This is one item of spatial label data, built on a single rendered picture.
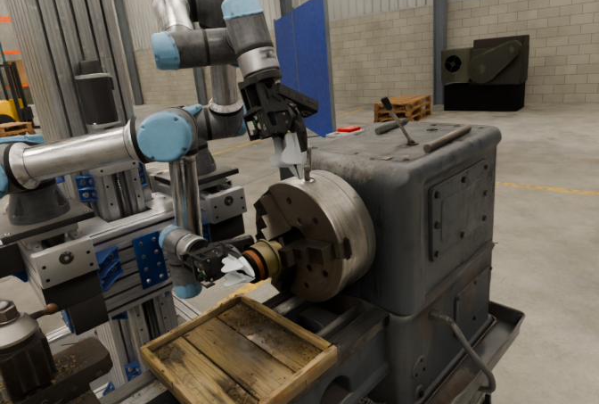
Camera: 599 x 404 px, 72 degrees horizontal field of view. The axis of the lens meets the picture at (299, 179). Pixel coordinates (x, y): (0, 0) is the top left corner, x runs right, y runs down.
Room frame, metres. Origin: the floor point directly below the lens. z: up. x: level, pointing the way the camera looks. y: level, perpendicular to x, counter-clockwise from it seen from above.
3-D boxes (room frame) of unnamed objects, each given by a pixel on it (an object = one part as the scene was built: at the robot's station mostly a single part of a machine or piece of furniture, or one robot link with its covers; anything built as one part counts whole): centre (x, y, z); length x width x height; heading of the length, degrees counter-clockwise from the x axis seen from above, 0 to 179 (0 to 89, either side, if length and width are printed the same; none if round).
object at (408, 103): (8.85, -2.36, 0.22); 1.25 x 0.86 x 0.44; 142
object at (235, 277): (0.82, 0.16, 1.06); 0.09 x 0.06 x 0.03; 42
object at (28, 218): (1.12, 0.74, 1.21); 0.15 x 0.15 x 0.10
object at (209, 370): (0.80, 0.18, 0.89); 0.36 x 0.30 x 0.04; 42
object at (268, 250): (0.87, 0.10, 1.08); 0.09 x 0.09 x 0.09; 42
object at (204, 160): (1.44, 0.37, 1.21); 0.15 x 0.15 x 0.10
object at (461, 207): (1.26, -0.29, 1.06); 0.59 x 0.48 x 0.39; 132
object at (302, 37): (7.82, -0.18, 1.18); 4.12 x 0.80 x 2.35; 11
